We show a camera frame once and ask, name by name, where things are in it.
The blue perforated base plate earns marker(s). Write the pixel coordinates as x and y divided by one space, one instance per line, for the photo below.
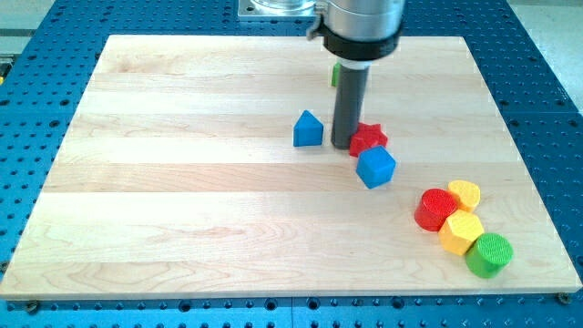
46 82

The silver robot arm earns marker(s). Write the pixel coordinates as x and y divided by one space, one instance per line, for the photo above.
357 32

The yellow hexagon block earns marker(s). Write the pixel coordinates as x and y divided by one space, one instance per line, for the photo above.
460 231

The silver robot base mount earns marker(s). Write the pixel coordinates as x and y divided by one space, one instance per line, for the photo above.
256 10

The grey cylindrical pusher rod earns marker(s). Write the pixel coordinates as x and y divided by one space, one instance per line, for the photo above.
351 79

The blue triangular prism block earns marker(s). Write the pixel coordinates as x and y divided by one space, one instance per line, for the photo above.
307 131

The green cylinder block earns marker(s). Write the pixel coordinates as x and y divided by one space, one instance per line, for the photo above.
489 255

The red cylinder block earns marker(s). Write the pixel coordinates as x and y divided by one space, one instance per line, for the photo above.
434 207

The wooden board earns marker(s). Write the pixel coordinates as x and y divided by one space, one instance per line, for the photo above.
177 178

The blue cube block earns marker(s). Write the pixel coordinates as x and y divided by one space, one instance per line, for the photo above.
375 166

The green block behind rod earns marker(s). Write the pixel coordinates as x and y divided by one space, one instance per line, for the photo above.
335 74

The red star block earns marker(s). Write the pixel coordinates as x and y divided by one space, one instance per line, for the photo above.
367 136

